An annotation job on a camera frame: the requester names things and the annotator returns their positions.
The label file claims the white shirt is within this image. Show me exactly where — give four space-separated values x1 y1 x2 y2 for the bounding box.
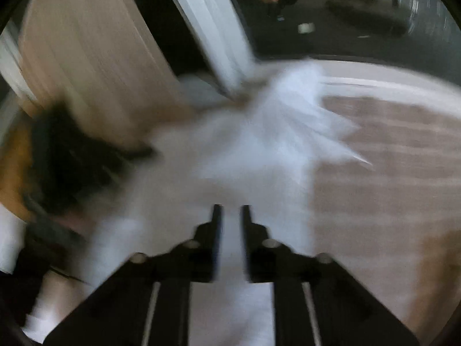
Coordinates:
21 59 372 346

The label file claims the plaid beige tablecloth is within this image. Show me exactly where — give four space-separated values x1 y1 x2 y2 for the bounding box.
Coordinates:
309 96 460 344

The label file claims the dark green garment pile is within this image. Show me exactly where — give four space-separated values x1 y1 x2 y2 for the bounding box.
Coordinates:
23 103 156 216

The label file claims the light wooden board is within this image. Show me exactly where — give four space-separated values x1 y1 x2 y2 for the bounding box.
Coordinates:
19 0 193 151

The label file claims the white window frame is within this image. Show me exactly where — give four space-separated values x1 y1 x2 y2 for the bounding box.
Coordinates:
174 0 460 89

